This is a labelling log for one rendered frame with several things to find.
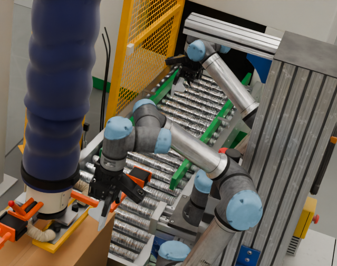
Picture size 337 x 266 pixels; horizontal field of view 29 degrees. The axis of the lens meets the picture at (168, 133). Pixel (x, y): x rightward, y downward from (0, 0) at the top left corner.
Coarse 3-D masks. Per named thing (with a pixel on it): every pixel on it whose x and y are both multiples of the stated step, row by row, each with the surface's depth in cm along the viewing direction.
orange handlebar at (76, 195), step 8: (72, 192) 265; (32, 200) 257; (80, 200) 264; (88, 200) 262; (120, 200) 266; (24, 208) 252; (32, 208) 253; (112, 208) 261; (24, 216) 248; (0, 232) 240; (8, 232) 240; (0, 240) 235; (0, 248) 235
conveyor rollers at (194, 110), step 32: (192, 96) 479; (224, 96) 489; (192, 128) 446; (224, 128) 450; (96, 160) 396; (128, 160) 400; (160, 160) 412; (160, 192) 379; (128, 224) 352; (128, 256) 333
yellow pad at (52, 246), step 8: (72, 200) 279; (72, 208) 271; (80, 208) 275; (88, 208) 276; (80, 216) 272; (48, 224) 264; (56, 224) 261; (72, 224) 266; (56, 232) 261; (64, 232) 261; (72, 232) 265; (56, 240) 257; (64, 240) 260; (48, 248) 254; (56, 248) 255
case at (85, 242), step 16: (80, 224) 287; (96, 224) 288; (112, 224) 299; (32, 240) 273; (80, 240) 278; (96, 240) 284; (0, 256) 263; (16, 256) 264; (32, 256) 266; (48, 256) 267; (64, 256) 269; (80, 256) 271; (96, 256) 293
